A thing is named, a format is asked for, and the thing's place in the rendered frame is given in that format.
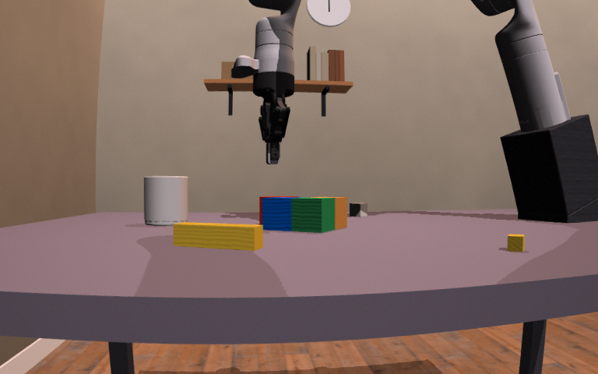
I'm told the green cube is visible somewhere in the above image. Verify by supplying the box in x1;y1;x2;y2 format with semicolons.
291;198;335;233

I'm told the blue cube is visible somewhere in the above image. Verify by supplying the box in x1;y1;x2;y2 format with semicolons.
262;197;299;231

